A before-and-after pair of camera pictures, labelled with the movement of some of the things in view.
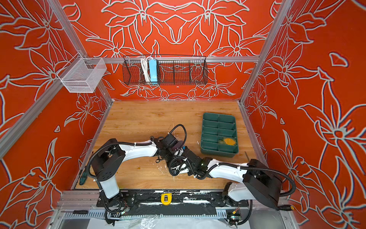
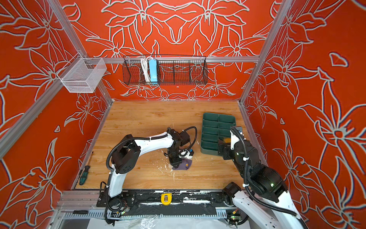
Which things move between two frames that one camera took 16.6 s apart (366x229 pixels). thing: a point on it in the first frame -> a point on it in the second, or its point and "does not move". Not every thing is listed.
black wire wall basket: [165, 70] does not move
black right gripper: [181, 162] -> [226, 147]
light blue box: [153, 70] does not move
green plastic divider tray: [218, 137] does not move
